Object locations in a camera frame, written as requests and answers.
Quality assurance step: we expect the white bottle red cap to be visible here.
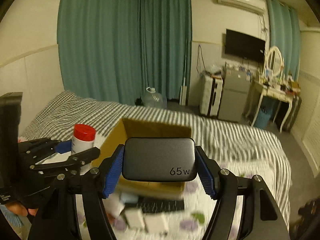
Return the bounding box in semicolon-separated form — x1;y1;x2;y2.
71;124;96;155

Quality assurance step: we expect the grey 65W charger block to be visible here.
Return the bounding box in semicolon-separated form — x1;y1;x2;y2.
122;138;197;183

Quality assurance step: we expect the left hand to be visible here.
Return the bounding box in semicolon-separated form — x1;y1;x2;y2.
5;202;38;217

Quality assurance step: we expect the light blue small item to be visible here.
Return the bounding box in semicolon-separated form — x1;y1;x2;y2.
120;192;139;204

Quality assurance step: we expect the grey checkered bed sheet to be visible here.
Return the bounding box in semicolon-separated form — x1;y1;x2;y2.
21;90;291;224

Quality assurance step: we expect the white small box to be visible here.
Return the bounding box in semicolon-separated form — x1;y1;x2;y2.
124;208;145;229
144;213;169;233

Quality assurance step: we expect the brown cardboard box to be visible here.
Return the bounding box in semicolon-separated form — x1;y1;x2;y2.
92;118;195;200

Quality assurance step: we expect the white floral quilt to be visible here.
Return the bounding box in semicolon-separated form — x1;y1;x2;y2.
75;132;292;240

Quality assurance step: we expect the blue laundry basket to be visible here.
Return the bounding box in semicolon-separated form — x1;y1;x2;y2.
254;106;272;129

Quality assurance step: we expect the clear water jug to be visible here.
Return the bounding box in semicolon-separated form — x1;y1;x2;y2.
143;87;167;109

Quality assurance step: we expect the white flat mop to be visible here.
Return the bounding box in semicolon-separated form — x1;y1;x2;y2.
179;41;188;106

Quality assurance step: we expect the white dressing table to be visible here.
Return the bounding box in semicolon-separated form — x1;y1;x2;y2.
246;80;296;133

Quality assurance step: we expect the large teal curtain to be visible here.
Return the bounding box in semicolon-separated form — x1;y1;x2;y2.
57;0;192;105

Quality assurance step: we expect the silver mini fridge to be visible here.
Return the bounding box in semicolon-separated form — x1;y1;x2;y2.
218;68;251;122

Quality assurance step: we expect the white suitcase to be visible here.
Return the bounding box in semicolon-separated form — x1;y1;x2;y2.
200;75;223;116

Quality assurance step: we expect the oval white vanity mirror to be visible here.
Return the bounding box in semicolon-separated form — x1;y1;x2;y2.
264;46;284;79

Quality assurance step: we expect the small teal curtain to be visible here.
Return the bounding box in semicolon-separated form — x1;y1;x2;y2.
266;0;301;81

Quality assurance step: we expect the white air conditioner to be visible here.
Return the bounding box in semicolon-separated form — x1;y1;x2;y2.
217;0;266;15

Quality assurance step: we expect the black wall television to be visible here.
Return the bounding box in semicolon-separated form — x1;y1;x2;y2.
225;29;265;63

